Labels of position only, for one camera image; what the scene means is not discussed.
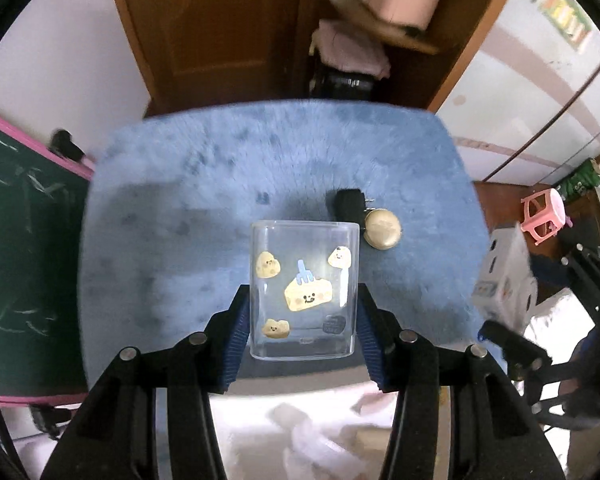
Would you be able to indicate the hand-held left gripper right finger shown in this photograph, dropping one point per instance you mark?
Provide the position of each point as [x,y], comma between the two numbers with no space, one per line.
[370,340]

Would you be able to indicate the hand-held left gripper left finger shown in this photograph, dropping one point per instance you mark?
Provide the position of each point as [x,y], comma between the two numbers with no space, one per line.
[235,340]

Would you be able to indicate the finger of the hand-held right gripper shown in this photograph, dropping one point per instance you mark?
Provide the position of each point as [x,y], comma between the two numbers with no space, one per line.
[515,345]
[592,275]

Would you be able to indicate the white box with blue label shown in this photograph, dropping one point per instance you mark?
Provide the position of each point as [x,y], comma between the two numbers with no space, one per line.
[505,270]

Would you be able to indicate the clear cup with stickers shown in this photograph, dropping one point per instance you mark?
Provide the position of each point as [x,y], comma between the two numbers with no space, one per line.
[305,260]

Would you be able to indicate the pink plastic stool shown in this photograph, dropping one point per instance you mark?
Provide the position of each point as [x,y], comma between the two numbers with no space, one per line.
[545,215]

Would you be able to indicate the green bag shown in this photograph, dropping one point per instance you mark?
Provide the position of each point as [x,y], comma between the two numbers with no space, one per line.
[580,180]

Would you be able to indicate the round brass object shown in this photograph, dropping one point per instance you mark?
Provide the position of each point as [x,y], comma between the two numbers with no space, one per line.
[382,227]

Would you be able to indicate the white cloth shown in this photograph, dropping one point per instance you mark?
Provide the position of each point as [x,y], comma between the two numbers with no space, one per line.
[305,435]

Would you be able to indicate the black rectangular item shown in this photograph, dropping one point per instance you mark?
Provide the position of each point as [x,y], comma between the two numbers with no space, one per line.
[347,205]

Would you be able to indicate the blue fuzzy mat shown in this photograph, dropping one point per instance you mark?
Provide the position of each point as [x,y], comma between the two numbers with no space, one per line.
[180,210]

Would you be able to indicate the black clamp on chalkboard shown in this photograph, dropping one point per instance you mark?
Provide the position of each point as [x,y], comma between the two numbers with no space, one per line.
[70,147]

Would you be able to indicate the black bag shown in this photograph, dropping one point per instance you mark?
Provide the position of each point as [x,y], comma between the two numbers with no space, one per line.
[342,85]

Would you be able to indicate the pile of pink cloth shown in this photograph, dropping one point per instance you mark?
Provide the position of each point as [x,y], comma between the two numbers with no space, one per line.
[350,47]

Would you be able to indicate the wooden shelf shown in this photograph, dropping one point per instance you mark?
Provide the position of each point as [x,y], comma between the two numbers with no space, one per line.
[400,40]

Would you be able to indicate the wooden door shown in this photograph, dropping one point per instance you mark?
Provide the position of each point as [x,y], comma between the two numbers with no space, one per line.
[205,35]

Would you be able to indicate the green chalkboard with pink frame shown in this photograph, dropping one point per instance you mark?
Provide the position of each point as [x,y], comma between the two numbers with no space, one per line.
[25,260]

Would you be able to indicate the wall poster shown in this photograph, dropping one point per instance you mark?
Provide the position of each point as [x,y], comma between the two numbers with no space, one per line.
[565,10]

